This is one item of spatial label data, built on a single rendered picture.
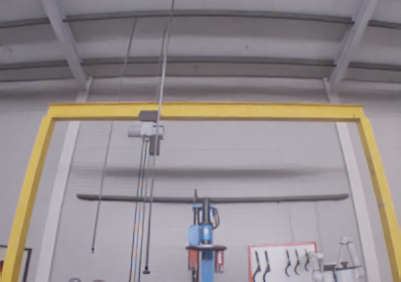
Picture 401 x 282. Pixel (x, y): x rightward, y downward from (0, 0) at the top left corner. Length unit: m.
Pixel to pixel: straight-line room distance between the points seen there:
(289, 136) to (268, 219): 2.18
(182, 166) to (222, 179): 0.98
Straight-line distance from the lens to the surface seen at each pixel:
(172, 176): 6.44
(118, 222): 6.38
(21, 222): 4.37
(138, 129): 4.19
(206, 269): 4.39
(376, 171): 4.55
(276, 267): 6.14
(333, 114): 4.80
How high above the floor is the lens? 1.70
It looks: 29 degrees up
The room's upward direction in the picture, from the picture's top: straight up
